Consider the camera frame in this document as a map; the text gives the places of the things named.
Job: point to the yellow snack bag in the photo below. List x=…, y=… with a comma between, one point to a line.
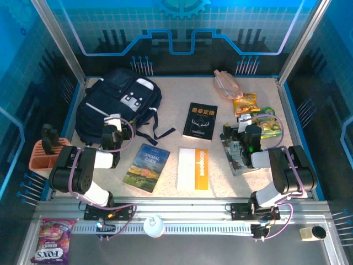
x=245, y=103

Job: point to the beige sponge block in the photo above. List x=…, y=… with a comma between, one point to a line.
x=306, y=234

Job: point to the blue Animal Farm book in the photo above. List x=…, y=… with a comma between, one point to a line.
x=146, y=168

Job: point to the aluminium frame post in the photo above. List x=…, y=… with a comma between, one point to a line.
x=60, y=41
x=303, y=38

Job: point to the black stationery tool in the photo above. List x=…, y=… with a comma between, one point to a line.
x=46, y=129
x=52, y=142

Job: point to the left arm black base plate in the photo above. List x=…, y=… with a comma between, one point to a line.
x=124, y=212

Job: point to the white and orange notebook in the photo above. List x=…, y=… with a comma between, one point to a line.
x=193, y=168

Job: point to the green Fox's candy bag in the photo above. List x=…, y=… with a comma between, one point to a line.
x=268, y=127

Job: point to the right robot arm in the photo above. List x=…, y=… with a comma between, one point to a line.
x=292, y=171

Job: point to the aluminium mounting rail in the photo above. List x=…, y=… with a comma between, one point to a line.
x=182, y=208

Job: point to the purple Fox's berries bag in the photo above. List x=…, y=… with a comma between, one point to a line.
x=52, y=243

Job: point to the black antler cover book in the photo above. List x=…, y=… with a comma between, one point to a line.
x=200, y=121

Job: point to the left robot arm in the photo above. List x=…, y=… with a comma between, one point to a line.
x=82, y=179

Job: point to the pink pencil case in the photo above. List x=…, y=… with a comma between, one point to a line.
x=227, y=85

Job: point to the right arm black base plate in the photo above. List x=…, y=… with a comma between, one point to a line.
x=240, y=211

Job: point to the navy blue backpack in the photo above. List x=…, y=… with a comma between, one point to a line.
x=115, y=94

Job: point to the orange slotted desk holder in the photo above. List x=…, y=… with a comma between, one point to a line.
x=38, y=160

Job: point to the white round container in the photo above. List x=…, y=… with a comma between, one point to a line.
x=153, y=226

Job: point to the black controller board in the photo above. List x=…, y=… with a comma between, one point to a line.
x=106, y=229
x=259, y=232

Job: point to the illustrated landscape cover book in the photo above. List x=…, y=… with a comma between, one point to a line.
x=234, y=164

